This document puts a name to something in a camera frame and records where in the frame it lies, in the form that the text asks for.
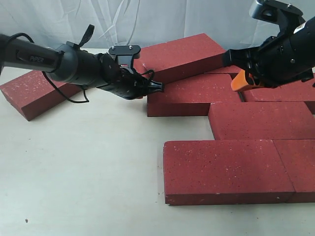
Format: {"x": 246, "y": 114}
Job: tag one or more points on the red brick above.
{"x": 294, "y": 92}
{"x": 179, "y": 59}
{"x": 192, "y": 96}
{"x": 225, "y": 70}
{"x": 262, "y": 121}
{"x": 298, "y": 157}
{"x": 31, "y": 94}
{"x": 228, "y": 172}

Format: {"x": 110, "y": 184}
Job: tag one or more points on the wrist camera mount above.
{"x": 124, "y": 56}
{"x": 285, "y": 15}

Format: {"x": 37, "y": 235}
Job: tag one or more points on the blue-grey backdrop cloth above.
{"x": 51, "y": 23}

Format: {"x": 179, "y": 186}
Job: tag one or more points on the tilted red brick top back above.
{"x": 179, "y": 59}

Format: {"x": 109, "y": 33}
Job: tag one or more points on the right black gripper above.
{"x": 278, "y": 62}

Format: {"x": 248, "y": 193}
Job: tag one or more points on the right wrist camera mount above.
{"x": 285, "y": 15}

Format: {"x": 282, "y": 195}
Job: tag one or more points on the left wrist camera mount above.
{"x": 124, "y": 56}

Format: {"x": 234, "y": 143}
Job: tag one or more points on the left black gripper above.
{"x": 126, "y": 82}

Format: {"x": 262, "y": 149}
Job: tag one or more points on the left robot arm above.
{"x": 68, "y": 63}

